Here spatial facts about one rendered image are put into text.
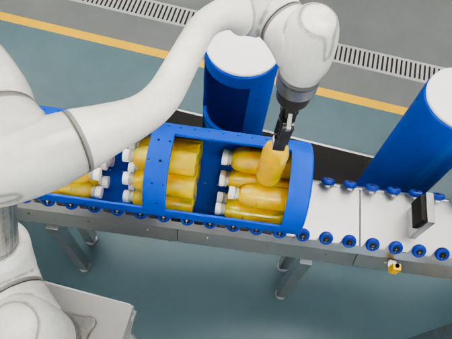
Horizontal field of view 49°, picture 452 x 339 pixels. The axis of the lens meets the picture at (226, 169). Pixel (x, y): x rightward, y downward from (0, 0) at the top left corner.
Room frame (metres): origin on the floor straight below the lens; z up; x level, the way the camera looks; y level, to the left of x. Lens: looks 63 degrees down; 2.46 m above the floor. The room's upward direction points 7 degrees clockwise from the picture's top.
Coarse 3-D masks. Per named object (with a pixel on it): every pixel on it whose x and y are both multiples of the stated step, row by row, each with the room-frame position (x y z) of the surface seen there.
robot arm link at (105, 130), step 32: (224, 0) 0.70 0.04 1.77; (256, 0) 0.70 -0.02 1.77; (288, 0) 0.72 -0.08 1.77; (192, 32) 0.60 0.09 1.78; (256, 32) 0.68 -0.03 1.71; (192, 64) 0.53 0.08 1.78; (160, 96) 0.44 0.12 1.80; (96, 128) 0.35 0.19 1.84; (128, 128) 0.37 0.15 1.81; (96, 160) 0.31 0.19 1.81
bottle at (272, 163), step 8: (264, 152) 0.63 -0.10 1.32; (272, 152) 0.62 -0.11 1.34; (280, 152) 0.63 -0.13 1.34; (288, 152) 0.64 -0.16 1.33; (264, 160) 0.62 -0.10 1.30; (272, 160) 0.61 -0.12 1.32; (280, 160) 0.62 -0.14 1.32; (264, 168) 0.62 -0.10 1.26; (272, 168) 0.61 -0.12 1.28; (280, 168) 0.62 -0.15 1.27; (256, 176) 0.63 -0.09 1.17; (264, 176) 0.61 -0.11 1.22; (272, 176) 0.61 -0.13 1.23; (280, 176) 0.63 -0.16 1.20; (264, 184) 0.61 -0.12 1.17; (272, 184) 0.61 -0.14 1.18
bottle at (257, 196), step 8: (248, 184) 0.62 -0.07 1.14; (256, 184) 0.62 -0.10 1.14; (240, 192) 0.59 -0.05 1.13; (248, 192) 0.59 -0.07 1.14; (256, 192) 0.59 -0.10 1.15; (264, 192) 0.60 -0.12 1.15; (272, 192) 0.60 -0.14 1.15; (280, 192) 0.60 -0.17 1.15; (240, 200) 0.57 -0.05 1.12; (248, 200) 0.57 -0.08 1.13; (256, 200) 0.57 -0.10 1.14; (264, 200) 0.58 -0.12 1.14; (272, 200) 0.58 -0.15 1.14; (280, 200) 0.58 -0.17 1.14; (256, 208) 0.56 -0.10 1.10; (264, 208) 0.56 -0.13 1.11; (272, 208) 0.56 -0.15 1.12; (280, 208) 0.56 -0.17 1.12
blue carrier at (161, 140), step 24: (168, 144) 0.67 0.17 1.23; (216, 144) 0.79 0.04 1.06; (240, 144) 0.71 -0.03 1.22; (264, 144) 0.72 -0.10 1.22; (288, 144) 0.73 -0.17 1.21; (120, 168) 0.70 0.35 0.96; (168, 168) 0.60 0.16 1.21; (216, 168) 0.74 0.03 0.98; (312, 168) 0.65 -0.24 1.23; (120, 192) 0.61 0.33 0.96; (144, 192) 0.54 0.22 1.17; (216, 192) 0.66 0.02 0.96; (288, 192) 0.58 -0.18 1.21; (168, 216) 0.52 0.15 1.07; (192, 216) 0.51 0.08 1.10; (216, 216) 0.52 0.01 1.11; (288, 216) 0.53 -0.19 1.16
